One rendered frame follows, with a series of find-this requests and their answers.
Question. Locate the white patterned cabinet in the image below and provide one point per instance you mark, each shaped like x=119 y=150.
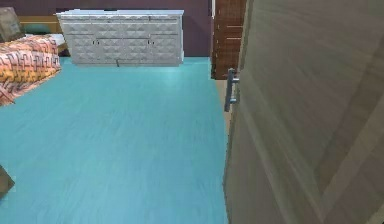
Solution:
x=123 y=40

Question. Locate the brown pillow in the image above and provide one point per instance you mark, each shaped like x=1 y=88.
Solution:
x=8 y=24

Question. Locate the dark brown slatted door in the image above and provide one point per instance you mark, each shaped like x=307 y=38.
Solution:
x=228 y=36

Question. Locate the light wooden room door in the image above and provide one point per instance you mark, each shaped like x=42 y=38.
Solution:
x=310 y=116

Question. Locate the bed with orange patterned cover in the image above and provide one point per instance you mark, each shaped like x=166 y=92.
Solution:
x=23 y=63

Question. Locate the brown wooden block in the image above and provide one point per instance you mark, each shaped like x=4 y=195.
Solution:
x=4 y=181

